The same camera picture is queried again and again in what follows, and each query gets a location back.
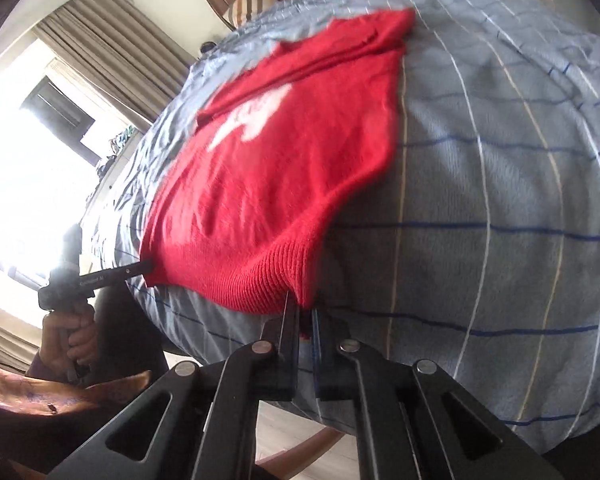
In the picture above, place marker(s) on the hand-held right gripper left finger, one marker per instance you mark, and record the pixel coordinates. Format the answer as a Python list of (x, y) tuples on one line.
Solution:
[(290, 355)]

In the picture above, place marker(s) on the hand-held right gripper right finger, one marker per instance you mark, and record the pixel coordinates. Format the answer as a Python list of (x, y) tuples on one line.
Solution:
[(322, 360)]

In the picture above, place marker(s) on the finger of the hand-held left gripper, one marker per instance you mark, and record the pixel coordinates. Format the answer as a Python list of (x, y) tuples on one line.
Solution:
[(140, 267)]

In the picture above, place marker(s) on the red knitted sweater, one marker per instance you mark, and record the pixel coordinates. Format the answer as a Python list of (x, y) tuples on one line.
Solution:
[(290, 170)]

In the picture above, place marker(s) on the person's left forearm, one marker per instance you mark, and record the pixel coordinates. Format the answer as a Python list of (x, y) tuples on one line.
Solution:
[(45, 367)]

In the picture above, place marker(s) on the pile of clothes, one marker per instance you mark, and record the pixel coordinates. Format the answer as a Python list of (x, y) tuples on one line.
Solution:
[(120, 145)]

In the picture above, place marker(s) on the person's left hand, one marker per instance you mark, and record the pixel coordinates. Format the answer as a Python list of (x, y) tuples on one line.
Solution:
[(55, 335)]

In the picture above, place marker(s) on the dark cloth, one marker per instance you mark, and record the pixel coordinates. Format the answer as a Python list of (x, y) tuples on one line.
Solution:
[(130, 330)]

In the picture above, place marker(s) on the beige curtain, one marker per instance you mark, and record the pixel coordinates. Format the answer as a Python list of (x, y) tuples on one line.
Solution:
[(5, 335), (120, 45)]

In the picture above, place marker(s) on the small round bedside device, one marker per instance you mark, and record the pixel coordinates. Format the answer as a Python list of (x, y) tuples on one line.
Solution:
[(207, 46)]

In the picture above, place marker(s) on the grey plaid bed blanket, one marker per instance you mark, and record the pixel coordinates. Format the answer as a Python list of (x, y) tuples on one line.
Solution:
[(480, 185)]

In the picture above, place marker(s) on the striped pillow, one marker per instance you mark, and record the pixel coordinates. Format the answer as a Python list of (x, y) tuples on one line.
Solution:
[(247, 5)]

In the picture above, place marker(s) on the dark window frame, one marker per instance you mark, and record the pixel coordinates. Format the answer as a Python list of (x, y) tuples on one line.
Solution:
[(55, 110)]

